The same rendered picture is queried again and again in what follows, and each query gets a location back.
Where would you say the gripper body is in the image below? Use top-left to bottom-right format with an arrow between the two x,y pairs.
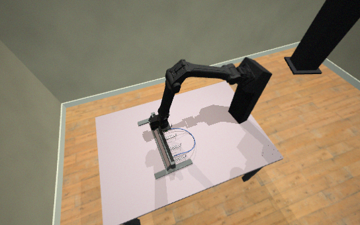
162,121 -> 171,132

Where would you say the black patch panel rack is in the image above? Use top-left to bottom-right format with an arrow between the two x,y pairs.
138,112 -> 192,179

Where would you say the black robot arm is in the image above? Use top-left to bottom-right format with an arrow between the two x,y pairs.
150,59 -> 255,130

